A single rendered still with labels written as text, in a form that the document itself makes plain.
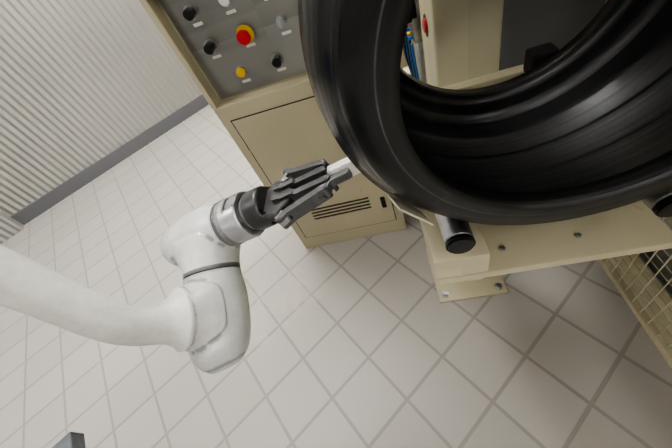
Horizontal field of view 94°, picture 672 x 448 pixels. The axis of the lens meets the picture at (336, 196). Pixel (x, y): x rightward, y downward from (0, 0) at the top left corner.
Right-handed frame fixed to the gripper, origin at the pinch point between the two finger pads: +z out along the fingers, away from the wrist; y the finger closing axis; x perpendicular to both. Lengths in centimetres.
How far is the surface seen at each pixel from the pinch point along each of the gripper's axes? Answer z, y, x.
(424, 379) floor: -25, -7, 99
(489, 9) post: 30.3, 26.1, 1.0
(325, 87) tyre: 6.3, -9.2, -17.3
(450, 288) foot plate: -7, 25, 102
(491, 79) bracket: 27.3, 24.0, 13.7
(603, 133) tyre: 36.1, 2.7, 17.5
